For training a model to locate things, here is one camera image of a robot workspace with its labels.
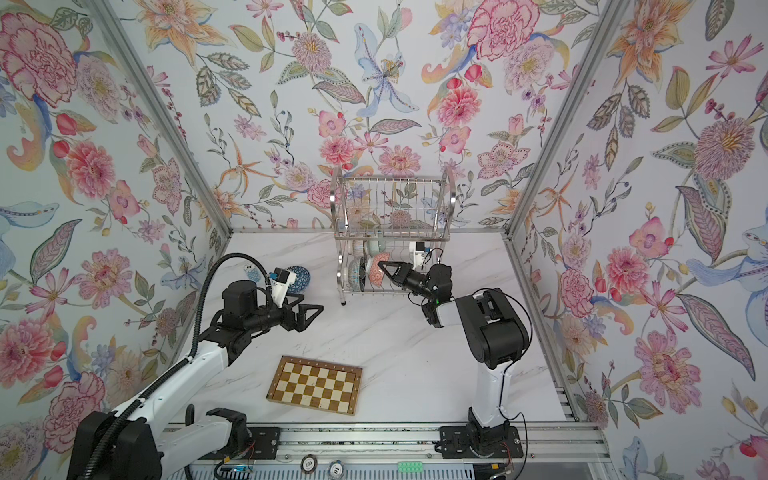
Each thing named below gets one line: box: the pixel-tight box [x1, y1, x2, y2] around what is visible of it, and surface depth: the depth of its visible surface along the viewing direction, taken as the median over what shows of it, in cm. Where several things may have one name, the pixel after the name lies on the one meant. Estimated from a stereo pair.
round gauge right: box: [328, 459, 345, 479], surface depth 68 cm
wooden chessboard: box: [266, 355, 363, 416], surface depth 82 cm
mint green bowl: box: [368, 238, 386, 256], surface depth 102 cm
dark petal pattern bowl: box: [348, 256, 367, 292], surface depth 95 cm
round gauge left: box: [300, 454, 318, 474], surface depth 73 cm
